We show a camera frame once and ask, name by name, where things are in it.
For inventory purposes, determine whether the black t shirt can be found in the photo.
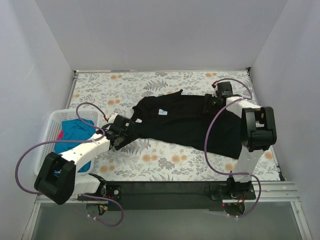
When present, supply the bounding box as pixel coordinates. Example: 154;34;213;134
131;91;242;159

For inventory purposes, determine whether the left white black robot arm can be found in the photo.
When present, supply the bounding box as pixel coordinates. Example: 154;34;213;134
34;114;138;205

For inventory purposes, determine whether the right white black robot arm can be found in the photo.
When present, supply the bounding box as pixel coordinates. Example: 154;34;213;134
204;78;277;200

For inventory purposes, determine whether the floral tablecloth mat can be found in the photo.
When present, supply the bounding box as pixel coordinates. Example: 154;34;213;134
69;71;282;182

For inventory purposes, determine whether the blue t shirt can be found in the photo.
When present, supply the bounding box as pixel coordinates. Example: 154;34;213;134
53;119;95;173

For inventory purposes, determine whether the pink t shirt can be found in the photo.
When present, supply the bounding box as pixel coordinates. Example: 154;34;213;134
56;131;64;141

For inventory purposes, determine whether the white plastic laundry basket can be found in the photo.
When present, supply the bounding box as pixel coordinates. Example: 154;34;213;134
34;108;102;176

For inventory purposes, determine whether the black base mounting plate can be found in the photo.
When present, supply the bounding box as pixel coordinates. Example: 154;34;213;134
90;181;259;211

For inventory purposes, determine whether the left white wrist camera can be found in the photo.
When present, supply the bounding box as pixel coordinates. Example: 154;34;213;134
107;113;118;123

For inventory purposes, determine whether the aluminium frame rail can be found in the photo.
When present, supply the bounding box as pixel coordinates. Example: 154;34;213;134
35;181;301;204

